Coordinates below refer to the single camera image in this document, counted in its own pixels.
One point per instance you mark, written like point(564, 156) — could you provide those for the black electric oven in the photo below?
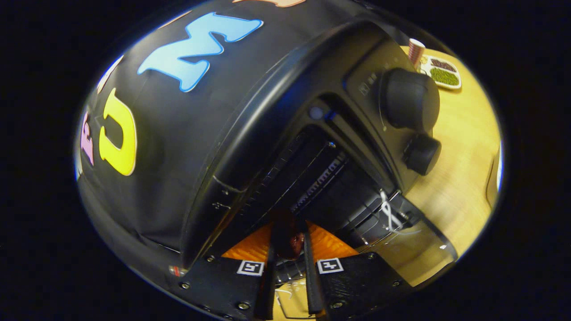
point(276, 111)

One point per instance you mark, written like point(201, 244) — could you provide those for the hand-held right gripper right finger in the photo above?
point(313, 290)

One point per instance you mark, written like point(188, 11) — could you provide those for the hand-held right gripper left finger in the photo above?
point(266, 294)

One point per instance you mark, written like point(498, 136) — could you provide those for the striped paper cup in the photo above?
point(416, 51)

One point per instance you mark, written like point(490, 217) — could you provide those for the white divided plate with beans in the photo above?
point(444, 78)

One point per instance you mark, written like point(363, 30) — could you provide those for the black backdrop cloth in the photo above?
point(156, 133)

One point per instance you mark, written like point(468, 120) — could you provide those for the red-brown grilled meat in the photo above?
point(290, 243)

